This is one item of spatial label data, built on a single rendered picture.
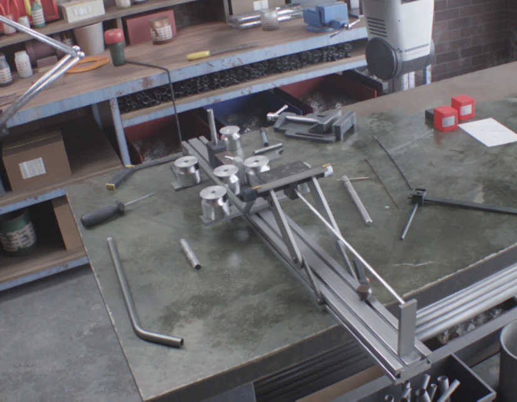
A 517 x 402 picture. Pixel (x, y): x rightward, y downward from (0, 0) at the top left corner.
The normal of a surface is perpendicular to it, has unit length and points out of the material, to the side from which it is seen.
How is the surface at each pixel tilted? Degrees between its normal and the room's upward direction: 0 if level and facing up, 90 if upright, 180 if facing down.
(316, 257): 0
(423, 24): 90
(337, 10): 90
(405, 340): 90
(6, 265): 0
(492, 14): 90
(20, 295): 0
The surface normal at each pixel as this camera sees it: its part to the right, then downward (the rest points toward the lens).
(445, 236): -0.11, -0.87
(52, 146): 0.36, 0.44
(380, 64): -0.85, 0.33
